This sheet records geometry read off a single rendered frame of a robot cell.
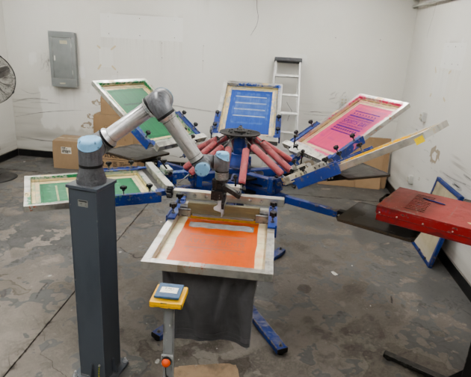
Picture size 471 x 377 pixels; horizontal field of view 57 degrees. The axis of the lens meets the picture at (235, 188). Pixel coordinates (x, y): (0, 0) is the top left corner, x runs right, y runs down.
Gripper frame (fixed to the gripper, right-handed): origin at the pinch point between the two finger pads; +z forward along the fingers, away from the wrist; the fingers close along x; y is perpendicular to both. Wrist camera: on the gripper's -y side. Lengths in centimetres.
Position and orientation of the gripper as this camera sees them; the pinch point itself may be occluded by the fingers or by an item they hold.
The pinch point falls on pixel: (223, 212)
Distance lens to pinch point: 244.6
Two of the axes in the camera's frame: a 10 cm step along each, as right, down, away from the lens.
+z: -0.6, 9.5, 3.2
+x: -1.0, 3.1, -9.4
